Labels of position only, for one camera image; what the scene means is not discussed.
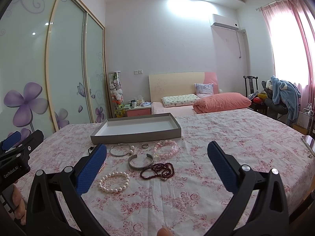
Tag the white mug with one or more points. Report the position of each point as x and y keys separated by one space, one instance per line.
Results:
x=133 y=103

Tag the beige pink headboard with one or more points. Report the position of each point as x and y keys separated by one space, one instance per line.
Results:
x=173 y=84

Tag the pink nightstand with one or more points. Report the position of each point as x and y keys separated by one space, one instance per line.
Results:
x=137 y=111

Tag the right hand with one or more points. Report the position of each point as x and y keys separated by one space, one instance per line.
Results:
x=164 y=232

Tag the wall switch plate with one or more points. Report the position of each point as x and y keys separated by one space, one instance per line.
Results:
x=138 y=72

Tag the white air conditioner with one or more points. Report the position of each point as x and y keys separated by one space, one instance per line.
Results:
x=224 y=22

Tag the sliding wardrobe with flowers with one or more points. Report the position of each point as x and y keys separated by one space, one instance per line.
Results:
x=53 y=70

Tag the grey cardboard tray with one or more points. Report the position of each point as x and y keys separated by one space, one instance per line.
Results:
x=147 y=128

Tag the blue plush robe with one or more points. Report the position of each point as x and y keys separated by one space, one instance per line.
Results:
x=289 y=94

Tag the purple patterned pillow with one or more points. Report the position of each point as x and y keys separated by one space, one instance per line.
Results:
x=204 y=90

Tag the pink bed sheet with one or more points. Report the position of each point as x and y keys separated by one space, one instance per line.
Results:
x=158 y=107

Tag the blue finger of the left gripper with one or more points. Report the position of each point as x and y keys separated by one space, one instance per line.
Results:
x=10 y=141

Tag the folded salmon quilt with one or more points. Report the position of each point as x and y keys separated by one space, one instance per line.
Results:
x=221 y=102

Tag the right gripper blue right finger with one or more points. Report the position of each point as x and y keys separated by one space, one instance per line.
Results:
x=269 y=215

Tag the silver cuff bangle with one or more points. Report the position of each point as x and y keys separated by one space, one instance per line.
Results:
x=140 y=162

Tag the pink curtain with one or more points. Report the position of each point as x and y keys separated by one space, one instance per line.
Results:
x=291 y=28

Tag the floral bedspread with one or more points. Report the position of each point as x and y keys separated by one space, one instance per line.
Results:
x=191 y=201

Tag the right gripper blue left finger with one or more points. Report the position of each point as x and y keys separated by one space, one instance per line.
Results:
x=44 y=212

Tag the dark wooden chair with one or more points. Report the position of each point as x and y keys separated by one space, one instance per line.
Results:
x=251 y=89

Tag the left hand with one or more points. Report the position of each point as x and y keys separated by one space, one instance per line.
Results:
x=20 y=211

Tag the floral pillow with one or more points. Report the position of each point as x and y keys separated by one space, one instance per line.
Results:
x=179 y=100

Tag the plush toy display tube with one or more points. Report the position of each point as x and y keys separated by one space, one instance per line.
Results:
x=116 y=94

